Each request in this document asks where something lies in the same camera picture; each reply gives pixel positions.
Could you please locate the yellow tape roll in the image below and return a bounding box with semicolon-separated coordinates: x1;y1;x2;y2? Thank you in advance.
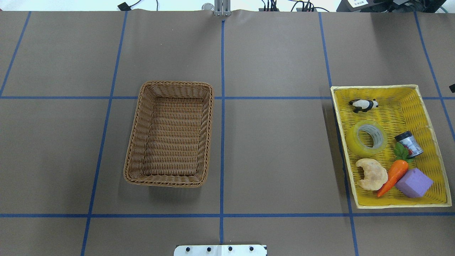
345;120;388;158

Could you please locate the brown wicker basket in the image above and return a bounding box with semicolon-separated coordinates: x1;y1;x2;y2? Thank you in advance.
123;81;215;188

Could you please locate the yellow woven basket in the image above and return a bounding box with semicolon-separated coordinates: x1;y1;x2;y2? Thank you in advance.
331;84;452;209

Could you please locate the panda figurine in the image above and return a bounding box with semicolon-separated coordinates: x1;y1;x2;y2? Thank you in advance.
348;99;379;113

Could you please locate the toy croissant bread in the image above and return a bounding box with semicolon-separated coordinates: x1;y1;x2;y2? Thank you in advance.
355;158;388;191

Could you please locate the small black device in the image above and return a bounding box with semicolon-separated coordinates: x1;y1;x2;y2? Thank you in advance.
117;2;131;11

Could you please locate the toy carrot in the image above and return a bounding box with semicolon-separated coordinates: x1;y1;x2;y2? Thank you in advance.
376;142;414;198

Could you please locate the small dark jar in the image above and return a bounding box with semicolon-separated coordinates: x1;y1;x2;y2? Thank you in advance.
394;130;424;159

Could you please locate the purple foam block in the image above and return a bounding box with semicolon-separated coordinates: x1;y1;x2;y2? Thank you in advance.
395;168;434;198

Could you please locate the aluminium frame post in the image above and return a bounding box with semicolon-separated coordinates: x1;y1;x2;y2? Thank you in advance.
214;0;231;16

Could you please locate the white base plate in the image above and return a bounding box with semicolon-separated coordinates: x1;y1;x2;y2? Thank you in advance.
173;244;268;256

